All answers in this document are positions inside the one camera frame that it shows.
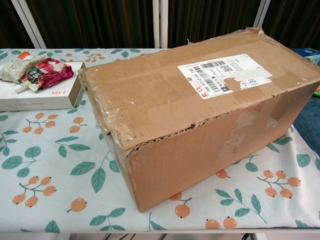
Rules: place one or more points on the brown cardboard shipping box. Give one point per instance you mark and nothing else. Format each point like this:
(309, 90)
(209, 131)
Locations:
(187, 150)

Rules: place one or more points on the flat white carton box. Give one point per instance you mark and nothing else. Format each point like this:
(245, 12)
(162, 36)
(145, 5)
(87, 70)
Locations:
(50, 100)

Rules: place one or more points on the blue cookie box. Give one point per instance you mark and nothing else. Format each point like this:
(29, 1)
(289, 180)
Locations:
(308, 53)

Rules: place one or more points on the floral fruit print tablecloth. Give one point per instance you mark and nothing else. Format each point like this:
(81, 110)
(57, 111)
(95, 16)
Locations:
(62, 155)

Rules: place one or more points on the red pink snack bag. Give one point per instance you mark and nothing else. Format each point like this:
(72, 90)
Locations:
(56, 75)

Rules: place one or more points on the dark pleated curtain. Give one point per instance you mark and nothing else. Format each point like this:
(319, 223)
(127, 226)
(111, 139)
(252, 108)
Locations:
(100, 22)

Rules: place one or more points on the black spouted drink pouch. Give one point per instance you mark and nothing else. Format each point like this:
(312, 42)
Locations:
(33, 77)

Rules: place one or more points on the dark blue table mat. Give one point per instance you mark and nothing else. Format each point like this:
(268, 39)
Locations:
(308, 120)

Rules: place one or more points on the orange snack packet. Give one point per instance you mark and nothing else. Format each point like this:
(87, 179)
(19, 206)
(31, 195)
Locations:
(24, 54)

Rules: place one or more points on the white beige snack bag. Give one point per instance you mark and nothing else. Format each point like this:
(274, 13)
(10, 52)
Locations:
(12, 70)

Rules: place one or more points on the green orange snack bag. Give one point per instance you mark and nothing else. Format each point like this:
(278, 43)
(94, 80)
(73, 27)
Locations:
(318, 92)

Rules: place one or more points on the white upright frame post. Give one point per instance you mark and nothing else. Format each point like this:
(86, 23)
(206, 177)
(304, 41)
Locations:
(160, 22)

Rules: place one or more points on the white slanted frame post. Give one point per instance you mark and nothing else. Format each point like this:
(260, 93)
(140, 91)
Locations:
(27, 22)
(262, 12)

